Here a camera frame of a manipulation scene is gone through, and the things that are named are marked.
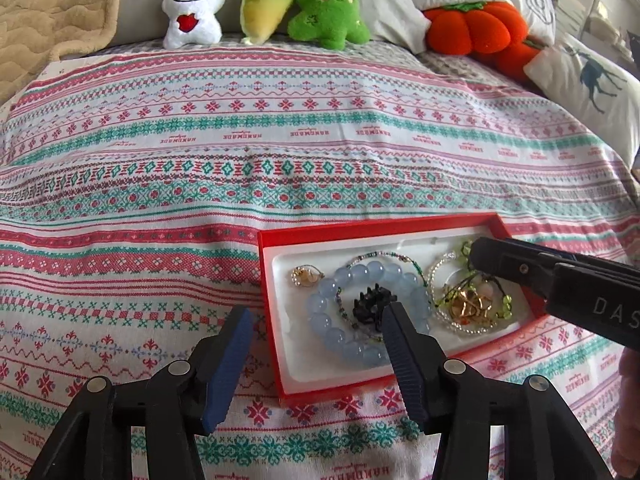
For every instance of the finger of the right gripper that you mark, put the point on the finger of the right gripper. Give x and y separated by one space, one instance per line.
531 265

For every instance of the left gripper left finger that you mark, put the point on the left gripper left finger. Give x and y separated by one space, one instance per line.
185 399

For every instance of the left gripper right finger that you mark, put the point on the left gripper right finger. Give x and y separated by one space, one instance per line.
447 397

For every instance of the gold rings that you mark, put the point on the gold rings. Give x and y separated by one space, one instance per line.
470 304

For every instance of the small gold earring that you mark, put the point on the small gold earring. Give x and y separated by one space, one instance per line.
306 275

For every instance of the red jewelry box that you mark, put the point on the red jewelry box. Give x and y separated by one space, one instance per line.
326 341

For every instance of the person right hand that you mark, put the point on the person right hand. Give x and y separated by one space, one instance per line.
625 450

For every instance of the white deer pillow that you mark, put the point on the white deer pillow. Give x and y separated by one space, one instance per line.
600 94

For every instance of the patterned handmade bedspread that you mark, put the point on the patterned handmade bedspread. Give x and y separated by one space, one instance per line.
133 187

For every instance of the orange pumpkin plush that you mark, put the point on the orange pumpkin plush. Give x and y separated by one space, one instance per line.
492 32

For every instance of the green tree plush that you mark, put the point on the green tree plush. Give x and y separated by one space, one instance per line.
329 23

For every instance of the white bunny plush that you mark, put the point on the white bunny plush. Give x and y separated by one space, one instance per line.
192 22

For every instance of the beige fleece blanket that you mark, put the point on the beige fleece blanket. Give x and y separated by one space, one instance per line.
37 32

